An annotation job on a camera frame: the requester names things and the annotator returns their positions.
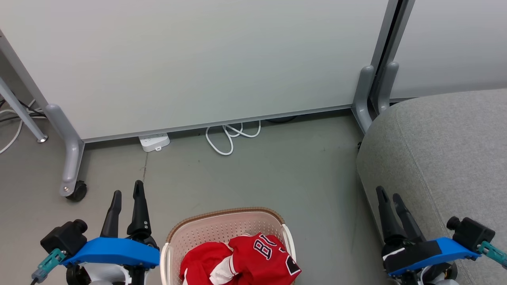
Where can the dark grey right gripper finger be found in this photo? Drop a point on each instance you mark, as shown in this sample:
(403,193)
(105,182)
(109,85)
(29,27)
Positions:
(388,221)
(408,223)

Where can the large white partition panel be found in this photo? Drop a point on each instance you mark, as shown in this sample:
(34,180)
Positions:
(198,59)

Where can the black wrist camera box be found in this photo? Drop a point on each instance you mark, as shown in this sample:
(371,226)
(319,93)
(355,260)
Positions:
(473,233)
(63,237)

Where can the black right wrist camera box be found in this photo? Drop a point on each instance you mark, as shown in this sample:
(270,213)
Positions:
(473,233)

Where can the white power strip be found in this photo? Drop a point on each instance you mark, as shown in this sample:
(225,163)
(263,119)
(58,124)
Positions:
(154,141)

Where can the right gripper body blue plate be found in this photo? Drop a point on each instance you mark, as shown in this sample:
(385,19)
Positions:
(420,255)

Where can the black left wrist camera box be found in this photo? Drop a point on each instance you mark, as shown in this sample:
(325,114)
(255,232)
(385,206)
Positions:
(63,237)

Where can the red jersey black number print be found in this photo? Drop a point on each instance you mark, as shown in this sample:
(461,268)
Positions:
(261,261)

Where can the teal left camera connector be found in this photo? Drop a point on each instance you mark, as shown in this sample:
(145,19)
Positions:
(50,261)

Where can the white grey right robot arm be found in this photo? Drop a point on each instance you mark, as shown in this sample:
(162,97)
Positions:
(437,277)

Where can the narrow white partition panel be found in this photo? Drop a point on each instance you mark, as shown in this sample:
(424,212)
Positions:
(455,43)

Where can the grey metal table leg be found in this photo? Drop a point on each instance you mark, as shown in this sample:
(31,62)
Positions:
(21,113)

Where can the beige plastic laundry basket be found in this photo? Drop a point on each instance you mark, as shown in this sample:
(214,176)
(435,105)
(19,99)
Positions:
(214,227)

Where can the long grey partition foot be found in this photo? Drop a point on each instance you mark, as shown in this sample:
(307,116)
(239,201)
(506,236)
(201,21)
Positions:
(71,150)

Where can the teal right camera connector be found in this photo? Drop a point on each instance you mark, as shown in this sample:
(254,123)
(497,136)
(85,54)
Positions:
(493,253)

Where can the grey upright partition foot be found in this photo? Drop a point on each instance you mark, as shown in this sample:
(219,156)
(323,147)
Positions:
(362,99)
(387,85)

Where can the grey fabric sofa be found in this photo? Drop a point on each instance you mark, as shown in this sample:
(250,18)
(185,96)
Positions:
(447,158)

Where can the teal camera connector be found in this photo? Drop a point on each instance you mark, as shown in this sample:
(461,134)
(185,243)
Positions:
(493,253)
(50,261)

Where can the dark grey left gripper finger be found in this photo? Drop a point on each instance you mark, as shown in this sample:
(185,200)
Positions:
(139,209)
(111,217)

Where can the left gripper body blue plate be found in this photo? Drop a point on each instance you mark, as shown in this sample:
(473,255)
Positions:
(115,251)

